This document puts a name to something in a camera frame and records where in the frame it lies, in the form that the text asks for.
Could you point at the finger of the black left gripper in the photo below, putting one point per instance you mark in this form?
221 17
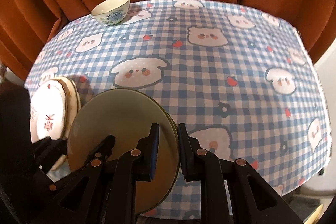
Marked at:
46 152
81 196

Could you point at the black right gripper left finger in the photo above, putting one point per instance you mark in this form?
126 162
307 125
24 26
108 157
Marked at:
138 164

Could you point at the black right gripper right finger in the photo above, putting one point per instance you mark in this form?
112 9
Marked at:
230 190

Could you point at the scalloped yellow flower plate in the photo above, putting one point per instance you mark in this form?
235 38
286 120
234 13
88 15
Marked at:
73 103

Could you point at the white cartoon plate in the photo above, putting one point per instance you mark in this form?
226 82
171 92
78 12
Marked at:
48 111

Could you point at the blue checkered cartoon tablecloth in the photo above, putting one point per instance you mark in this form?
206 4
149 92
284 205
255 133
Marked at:
240 79

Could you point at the blue pattern small bowl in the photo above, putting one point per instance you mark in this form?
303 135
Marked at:
111 12

